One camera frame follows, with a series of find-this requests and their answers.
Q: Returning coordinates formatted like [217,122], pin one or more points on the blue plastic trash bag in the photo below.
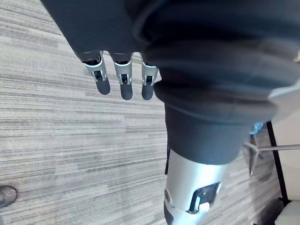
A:
[256,128]

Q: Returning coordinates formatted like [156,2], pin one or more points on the grey chair with metal legs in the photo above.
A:
[287,98]

